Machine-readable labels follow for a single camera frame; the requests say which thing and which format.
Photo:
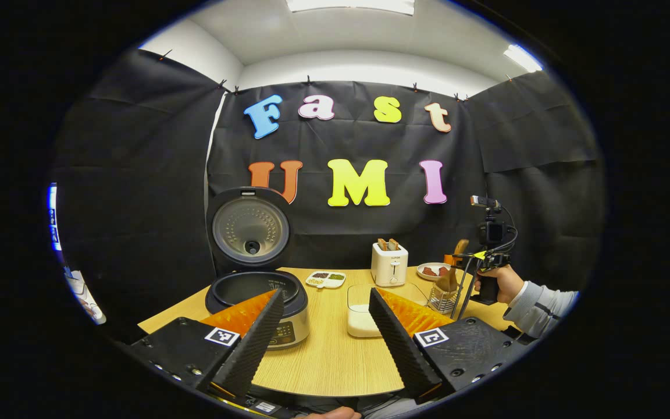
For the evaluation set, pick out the computer monitor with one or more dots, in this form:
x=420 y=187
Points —
x=53 y=221

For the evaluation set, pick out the black and silver rice cooker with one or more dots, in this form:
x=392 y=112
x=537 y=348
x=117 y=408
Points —
x=250 y=230

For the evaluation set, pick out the white round plate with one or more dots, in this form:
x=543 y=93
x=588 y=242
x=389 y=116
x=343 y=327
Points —
x=428 y=278

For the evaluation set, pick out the narrow ceiling light strip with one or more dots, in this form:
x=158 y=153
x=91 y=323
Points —
x=522 y=58

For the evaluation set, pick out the wooden spoon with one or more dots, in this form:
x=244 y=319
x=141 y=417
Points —
x=446 y=282

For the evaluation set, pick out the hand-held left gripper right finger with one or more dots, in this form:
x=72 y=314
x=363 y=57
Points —
x=396 y=343

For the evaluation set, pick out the toast slice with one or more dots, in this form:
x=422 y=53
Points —
x=394 y=244
x=382 y=244

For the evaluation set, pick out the white toaster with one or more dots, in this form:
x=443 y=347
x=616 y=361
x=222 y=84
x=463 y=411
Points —
x=389 y=269

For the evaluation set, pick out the wide ceiling light panel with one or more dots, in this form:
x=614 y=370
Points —
x=349 y=6

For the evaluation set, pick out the white side desk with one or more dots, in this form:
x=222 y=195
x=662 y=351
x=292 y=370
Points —
x=85 y=299

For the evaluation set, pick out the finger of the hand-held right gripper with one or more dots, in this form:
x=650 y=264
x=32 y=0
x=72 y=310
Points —
x=469 y=259

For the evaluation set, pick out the white divided bean dish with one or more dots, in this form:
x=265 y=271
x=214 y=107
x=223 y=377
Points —
x=324 y=279

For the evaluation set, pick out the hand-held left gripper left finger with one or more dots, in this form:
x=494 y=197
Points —
x=253 y=343

